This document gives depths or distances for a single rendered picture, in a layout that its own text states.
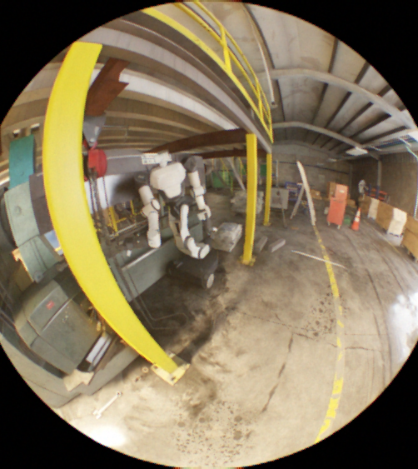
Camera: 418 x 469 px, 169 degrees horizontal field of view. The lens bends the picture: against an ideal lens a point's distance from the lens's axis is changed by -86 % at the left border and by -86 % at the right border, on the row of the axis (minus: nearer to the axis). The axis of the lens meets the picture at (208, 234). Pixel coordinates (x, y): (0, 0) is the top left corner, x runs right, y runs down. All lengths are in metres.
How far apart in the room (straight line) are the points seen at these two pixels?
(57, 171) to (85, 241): 0.18
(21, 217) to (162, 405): 1.66
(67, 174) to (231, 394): 1.34
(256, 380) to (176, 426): 0.66
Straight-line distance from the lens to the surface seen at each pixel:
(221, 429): 1.24
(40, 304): 0.81
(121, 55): 0.64
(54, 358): 0.96
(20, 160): 1.47
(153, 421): 1.30
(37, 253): 1.43
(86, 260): 0.39
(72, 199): 0.36
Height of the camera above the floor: 1.20
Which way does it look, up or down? 25 degrees down
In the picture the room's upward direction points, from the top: 3 degrees counter-clockwise
